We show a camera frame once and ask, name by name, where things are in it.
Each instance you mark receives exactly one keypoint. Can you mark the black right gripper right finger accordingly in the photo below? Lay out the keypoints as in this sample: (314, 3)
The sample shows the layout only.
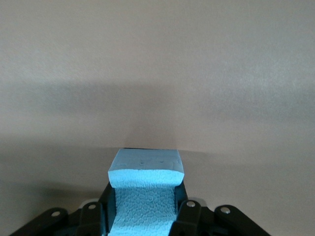
(197, 216)

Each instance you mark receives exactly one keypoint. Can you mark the brown table cover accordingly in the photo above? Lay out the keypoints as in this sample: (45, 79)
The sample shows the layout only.
(157, 61)

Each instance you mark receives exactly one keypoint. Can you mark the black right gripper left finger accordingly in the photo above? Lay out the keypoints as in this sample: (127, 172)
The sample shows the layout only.
(86, 216)

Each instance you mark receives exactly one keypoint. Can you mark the blue foam block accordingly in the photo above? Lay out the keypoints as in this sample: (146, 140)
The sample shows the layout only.
(145, 172)

